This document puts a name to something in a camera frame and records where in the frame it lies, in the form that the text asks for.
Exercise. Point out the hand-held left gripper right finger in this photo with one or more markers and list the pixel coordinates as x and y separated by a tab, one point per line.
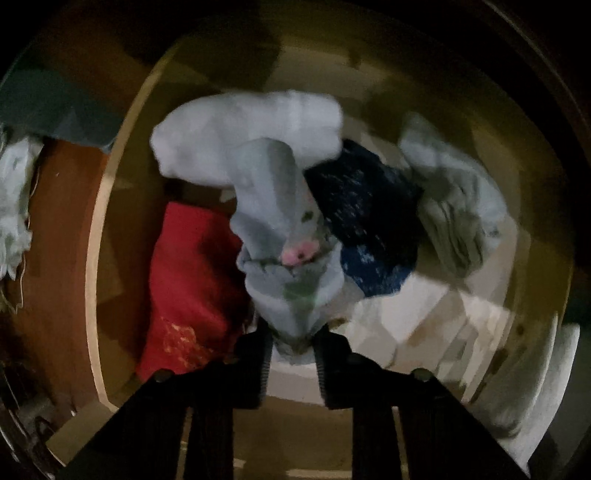
330	369

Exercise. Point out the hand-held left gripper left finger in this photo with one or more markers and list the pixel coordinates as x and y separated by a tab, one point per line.
254	369

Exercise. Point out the round yellow basket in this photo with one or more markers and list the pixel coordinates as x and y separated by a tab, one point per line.
461	332

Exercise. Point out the light blue flower-print underwear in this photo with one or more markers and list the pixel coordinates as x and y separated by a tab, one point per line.
272	207

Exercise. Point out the navy floral underwear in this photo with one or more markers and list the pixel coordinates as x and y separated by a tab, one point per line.
364	207

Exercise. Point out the red underwear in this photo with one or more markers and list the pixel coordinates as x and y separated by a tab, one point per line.
194	286

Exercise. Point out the grey-white underwear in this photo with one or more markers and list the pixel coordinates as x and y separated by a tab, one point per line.
457	207

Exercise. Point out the rolled white underwear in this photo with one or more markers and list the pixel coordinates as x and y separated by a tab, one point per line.
207	134

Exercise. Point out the wooden drawer box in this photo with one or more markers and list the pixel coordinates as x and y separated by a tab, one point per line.
138	55

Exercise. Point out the white folded cloth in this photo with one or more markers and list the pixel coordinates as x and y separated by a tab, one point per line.
531	392

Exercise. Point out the white towel at left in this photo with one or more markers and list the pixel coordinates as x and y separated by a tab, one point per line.
14	198

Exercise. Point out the teal cloth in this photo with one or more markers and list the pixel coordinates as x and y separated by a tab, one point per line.
55	110

